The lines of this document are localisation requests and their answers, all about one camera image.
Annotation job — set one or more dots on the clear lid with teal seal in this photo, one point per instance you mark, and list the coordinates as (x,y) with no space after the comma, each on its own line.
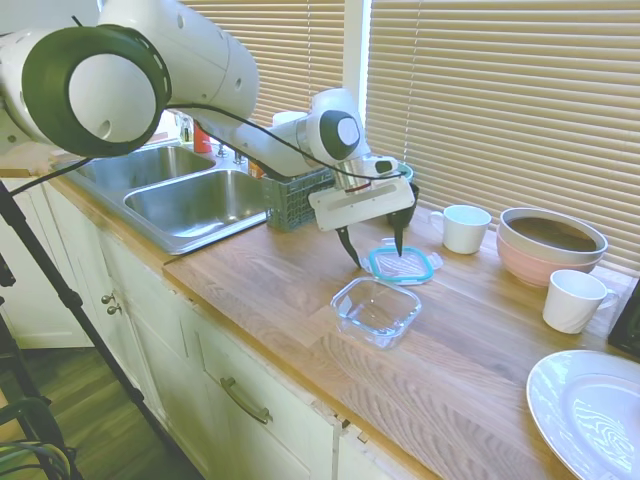
(400,270)

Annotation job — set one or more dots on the stainless steel double sink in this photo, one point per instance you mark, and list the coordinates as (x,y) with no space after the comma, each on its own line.
(200,205)

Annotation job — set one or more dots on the wooden cutting board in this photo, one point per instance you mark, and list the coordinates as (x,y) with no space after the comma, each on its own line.
(159,137)

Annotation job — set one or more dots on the white ribbed mug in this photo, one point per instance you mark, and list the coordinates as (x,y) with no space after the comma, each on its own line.
(570,305)

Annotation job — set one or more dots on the red spray bottle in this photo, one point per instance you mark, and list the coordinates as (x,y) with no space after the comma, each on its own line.
(202,142)

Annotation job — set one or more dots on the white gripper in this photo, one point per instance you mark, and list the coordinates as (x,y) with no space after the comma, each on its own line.
(360,202)

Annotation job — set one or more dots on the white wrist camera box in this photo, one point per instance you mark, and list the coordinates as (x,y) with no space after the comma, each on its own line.
(385,165)

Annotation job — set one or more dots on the grey plastic cutlery basket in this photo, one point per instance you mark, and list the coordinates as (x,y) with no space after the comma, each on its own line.
(290,200)

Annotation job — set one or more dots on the pink bowl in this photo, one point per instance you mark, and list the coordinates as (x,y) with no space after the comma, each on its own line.
(525,270)

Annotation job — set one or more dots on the large white plate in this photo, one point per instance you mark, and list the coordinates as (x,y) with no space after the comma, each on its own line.
(590,415)

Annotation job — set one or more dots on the white wipes canister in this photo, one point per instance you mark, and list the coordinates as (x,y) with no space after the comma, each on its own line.
(285,119)

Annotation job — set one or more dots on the black appliance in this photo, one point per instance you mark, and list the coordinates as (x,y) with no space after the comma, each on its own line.
(627,325)

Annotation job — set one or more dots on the grey bowl with dark inside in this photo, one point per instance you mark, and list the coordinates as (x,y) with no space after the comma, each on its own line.
(525,245)

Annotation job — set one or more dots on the metal sink soap pump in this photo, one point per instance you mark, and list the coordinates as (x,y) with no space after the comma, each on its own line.
(220,151)

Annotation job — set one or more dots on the clear soap dispenser bottle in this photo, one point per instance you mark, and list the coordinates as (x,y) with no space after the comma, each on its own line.
(185,132)

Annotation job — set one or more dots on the black tripod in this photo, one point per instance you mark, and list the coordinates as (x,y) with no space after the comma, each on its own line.
(65,295)

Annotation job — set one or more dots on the beige window blind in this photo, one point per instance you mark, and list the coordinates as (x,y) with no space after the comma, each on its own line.
(500,100)
(300,50)

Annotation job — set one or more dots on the square glass food container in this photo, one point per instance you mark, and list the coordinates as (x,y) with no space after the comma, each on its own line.
(372,320)

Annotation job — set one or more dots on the round metal cabinet knob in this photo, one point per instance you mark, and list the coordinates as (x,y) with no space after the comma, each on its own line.
(114,309)
(107,299)

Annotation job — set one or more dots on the white kitchen cabinet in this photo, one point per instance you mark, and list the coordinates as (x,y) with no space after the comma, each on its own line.
(175,360)

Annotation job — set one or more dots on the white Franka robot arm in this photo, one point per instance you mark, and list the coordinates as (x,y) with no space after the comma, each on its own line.
(200,60)

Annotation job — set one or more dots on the white smooth mug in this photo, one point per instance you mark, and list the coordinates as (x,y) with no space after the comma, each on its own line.
(465,232)

